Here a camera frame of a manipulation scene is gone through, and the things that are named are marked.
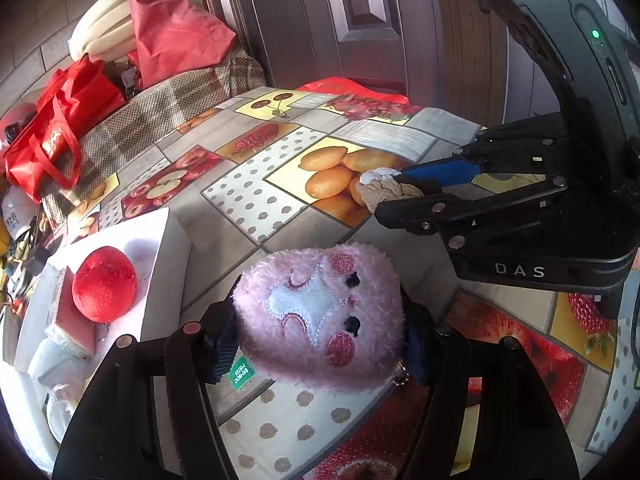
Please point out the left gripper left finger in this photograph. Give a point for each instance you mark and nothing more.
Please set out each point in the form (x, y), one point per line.
(220, 339)

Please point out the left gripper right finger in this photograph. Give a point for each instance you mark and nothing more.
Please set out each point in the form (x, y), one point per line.
(418, 327)

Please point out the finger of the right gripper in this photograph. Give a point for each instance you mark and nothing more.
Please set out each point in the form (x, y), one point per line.
(440, 212)
(450, 167)

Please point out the beige knitted soft item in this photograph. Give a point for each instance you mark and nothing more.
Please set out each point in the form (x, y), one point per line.
(379, 185)

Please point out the pink plush face toy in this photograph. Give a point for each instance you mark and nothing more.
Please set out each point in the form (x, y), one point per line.
(328, 318)

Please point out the red plush apple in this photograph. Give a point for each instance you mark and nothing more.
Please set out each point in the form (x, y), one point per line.
(105, 286)

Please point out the white cardboard box tray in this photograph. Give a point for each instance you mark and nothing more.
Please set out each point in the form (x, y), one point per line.
(157, 246)

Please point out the red plastic bag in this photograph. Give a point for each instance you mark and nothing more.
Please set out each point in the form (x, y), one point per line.
(341, 85)

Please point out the brown wooden door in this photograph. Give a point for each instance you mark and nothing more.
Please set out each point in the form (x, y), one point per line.
(454, 54)

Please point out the fruit pattern tablecloth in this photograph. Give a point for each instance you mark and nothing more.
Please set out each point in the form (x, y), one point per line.
(272, 170)

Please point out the white safety helmet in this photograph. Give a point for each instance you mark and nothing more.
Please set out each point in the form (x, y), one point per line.
(18, 211)

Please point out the plaid cloth covered bench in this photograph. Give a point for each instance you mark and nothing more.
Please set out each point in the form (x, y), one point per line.
(144, 120)

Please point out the red tote bag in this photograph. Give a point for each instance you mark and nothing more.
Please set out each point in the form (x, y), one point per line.
(74, 101)

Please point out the pink helmet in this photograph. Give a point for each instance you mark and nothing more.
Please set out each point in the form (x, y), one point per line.
(14, 121)

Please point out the red paper bag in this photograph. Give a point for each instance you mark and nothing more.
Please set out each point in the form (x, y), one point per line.
(174, 36)

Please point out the rolled white foam pad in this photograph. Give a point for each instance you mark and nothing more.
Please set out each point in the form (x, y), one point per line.
(104, 33)

